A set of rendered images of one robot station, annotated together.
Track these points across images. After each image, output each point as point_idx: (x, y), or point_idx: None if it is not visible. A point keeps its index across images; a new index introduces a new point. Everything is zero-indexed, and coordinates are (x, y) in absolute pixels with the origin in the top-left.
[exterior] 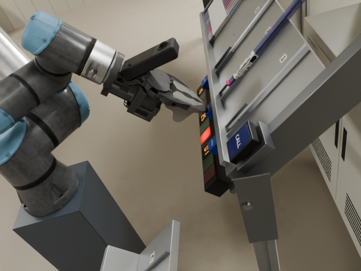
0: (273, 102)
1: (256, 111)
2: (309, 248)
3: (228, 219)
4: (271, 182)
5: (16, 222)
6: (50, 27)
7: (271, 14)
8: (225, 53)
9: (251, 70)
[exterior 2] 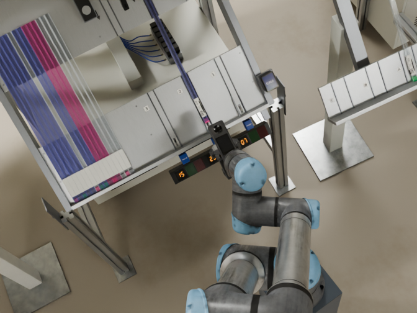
0: (238, 78)
1: (238, 90)
2: (211, 182)
3: (204, 254)
4: (151, 229)
5: (335, 294)
6: (251, 159)
7: (165, 90)
8: (169, 138)
9: (204, 102)
